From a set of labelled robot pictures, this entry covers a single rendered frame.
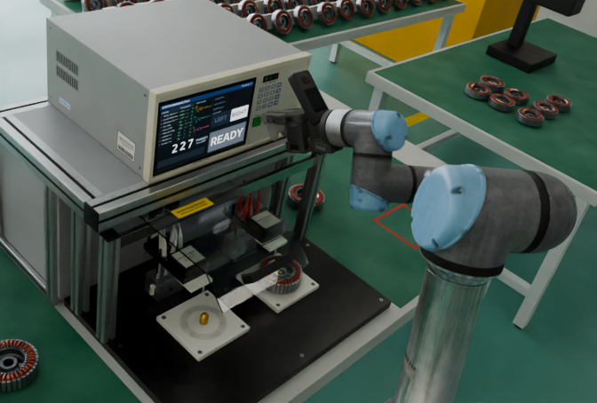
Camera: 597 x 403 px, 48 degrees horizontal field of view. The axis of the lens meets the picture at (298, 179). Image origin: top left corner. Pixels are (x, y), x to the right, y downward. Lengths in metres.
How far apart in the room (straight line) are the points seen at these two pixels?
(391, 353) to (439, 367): 1.74
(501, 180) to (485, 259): 0.11
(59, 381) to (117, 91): 0.60
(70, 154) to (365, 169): 0.61
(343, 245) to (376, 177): 0.68
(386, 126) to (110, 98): 0.56
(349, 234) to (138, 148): 0.80
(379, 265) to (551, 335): 1.41
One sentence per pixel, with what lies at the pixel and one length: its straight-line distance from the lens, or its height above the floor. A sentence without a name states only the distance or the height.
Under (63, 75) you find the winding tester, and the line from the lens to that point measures 1.57.
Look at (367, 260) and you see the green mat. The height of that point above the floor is 0.75.
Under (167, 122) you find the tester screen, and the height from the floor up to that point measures 1.25.
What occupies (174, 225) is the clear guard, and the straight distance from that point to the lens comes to 1.37.
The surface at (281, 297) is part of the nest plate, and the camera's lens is 1.67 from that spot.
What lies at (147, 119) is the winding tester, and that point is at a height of 1.25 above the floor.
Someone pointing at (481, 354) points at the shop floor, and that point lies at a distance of 2.91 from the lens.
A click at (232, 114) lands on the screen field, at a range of 1.45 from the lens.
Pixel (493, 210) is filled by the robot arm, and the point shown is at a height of 1.46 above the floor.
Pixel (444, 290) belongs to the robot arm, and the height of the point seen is 1.33.
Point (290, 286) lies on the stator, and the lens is 1.66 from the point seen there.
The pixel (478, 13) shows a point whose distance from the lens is 4.89.
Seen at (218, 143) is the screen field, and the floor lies 1.16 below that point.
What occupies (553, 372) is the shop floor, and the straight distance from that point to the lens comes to 3.00.
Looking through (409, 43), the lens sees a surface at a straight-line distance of 5.20.
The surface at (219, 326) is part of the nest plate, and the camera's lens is 1.57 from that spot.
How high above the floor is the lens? 1.91
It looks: 33 degrees down
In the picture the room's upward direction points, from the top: 13 degrees clockwise
